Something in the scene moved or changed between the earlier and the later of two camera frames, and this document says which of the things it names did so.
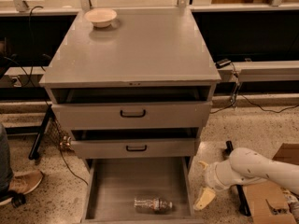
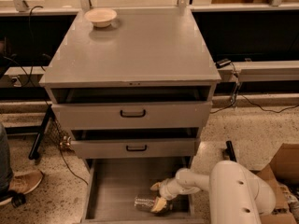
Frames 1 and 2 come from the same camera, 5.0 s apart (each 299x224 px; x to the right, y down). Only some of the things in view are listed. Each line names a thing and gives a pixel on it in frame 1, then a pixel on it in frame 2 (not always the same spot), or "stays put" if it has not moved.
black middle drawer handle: x=135 y=149 stays put
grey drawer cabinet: x=134 y=96 stays put
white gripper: x=211 y=175 -> x=165 y=188
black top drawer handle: x=133 y=115 stays put
